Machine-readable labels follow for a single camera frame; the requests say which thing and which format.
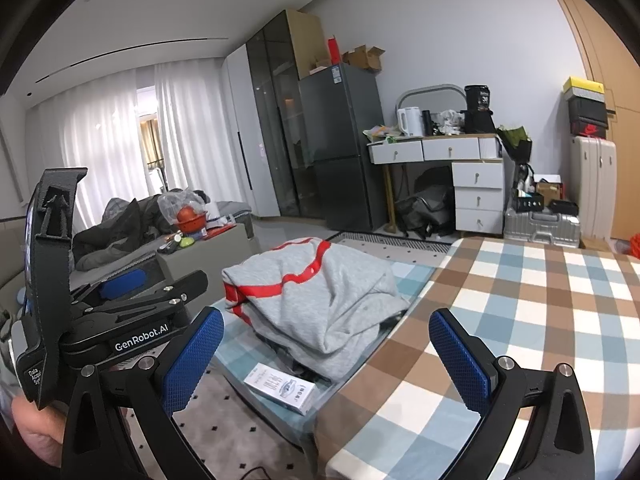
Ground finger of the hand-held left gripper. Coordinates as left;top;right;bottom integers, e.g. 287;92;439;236
62;269;209;345
70;269;148;304

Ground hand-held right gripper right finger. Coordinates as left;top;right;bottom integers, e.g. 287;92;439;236
428;308;597;480

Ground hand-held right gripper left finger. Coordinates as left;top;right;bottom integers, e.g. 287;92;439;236
60;306;226;480

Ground grey hoodie with red stripes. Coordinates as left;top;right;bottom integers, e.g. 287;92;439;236
221;238;412;382

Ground dark grey clothes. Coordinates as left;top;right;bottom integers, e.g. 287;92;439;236
74;189;213;272

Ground person's left hand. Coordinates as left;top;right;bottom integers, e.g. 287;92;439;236
11;395;68;467

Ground grey coffee table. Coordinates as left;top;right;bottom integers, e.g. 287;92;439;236
155;221;262;293

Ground grey sofa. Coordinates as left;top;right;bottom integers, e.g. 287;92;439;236
0;199;253;311

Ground clear bag of red fruit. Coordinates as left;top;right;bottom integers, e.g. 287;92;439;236
158;187;209;236

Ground white printed carton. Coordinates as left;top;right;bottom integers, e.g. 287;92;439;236
243;364;317;416

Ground white wardrobe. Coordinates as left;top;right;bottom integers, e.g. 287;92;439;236
221;44;281;218

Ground silver suitcase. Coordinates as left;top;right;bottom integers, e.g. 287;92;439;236
503;207;582;249

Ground white curtain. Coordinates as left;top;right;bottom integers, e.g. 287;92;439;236
27;57;251;211

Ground white desk with drawers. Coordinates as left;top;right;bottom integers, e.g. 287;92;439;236
366;132;506;236

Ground open cardboard box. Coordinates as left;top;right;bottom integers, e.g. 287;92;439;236
342;45;387;72
534;175;565;207

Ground dark grey fridge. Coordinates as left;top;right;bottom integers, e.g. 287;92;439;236
298;63;387;233

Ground cream suitcase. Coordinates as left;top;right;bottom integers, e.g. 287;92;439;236
571;135;617;242

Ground dark wrapped bouquet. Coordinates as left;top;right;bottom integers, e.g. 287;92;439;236
496;125;535;167

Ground white kettle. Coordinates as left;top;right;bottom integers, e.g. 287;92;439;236
397;106;424;137

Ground black shopping bag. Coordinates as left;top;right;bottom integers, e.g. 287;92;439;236
463;85;497;136

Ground rounded desk mirror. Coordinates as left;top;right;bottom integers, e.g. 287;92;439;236
396;82;467;137

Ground large cardboard box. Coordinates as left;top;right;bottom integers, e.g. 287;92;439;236
286;8;327;80

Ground black shoe box red print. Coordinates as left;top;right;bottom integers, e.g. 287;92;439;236
570;119;610;137

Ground yellow shoe box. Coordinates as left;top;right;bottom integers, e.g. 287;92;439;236
562;76;607;97

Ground wooden door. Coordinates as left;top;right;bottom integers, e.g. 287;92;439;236
544;0;640;261

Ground black cable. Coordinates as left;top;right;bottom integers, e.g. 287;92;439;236
232;465;273;480

